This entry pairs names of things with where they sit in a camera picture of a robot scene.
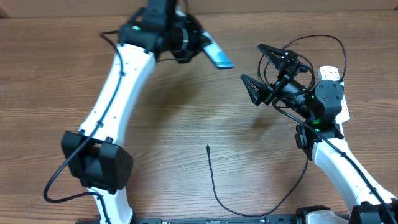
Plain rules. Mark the white power strip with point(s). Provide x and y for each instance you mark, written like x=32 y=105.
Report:
x=331 y=73

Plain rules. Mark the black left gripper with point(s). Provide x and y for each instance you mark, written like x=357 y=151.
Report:
x=198 y=40

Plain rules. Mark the blue Galaxy smartphone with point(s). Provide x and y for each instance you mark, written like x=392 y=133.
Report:
x=215 y=53

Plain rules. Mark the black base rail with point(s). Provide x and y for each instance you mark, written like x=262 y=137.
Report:
x=270 y=219

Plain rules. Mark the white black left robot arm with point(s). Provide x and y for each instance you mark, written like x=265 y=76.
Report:
x=95 y=154

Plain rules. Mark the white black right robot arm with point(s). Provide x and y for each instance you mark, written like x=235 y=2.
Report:
x=320 y=111

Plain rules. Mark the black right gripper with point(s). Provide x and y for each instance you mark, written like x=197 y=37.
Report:
x=265 y=93

